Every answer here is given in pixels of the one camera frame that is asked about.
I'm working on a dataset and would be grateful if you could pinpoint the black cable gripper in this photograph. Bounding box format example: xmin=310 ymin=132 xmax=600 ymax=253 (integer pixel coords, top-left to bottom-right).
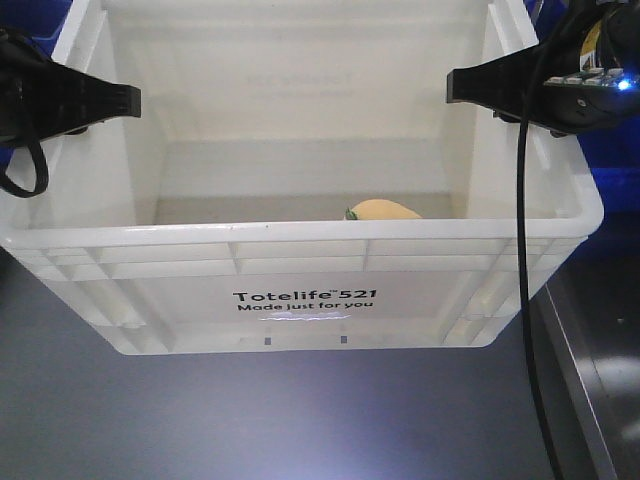
xmin=514 ymin=29 xmax=566 ymax=480
xmin=0 ymin=29 xmax=50 ymax=199

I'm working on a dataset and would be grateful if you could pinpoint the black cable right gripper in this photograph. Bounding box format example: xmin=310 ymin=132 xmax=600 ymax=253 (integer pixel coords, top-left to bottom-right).
xmin=514 ymin=29 xmax=566 ymax=480

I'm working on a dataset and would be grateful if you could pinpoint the white plastic Totelife crate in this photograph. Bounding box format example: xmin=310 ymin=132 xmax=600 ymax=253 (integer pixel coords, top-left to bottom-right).
xmin=0 ymin=0 xmax=605 ymax=356

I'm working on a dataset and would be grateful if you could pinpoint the blue storage bin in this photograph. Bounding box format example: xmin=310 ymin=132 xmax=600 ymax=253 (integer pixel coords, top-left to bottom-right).
xmin=524 ymin=1 xmax=639 ymax=213

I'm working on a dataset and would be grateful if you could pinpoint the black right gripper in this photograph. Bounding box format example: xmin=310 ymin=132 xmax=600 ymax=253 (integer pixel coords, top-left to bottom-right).
xmin=445 ymin=1 xmax=639 ymax=136

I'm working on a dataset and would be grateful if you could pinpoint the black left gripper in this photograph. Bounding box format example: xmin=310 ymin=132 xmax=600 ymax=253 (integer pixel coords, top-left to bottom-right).
xmin=1 ymin=27 xmax=141 ymax=148

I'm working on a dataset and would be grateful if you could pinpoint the yellow smiling fruit plush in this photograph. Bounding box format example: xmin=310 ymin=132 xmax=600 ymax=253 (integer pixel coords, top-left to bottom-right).
xmin=344 ymin=199 xmax=422 ymax=220

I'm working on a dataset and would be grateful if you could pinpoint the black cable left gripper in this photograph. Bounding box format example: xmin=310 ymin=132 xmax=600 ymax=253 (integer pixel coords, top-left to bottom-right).
xmin=0 ymin=29 xmax=50 ymax=199

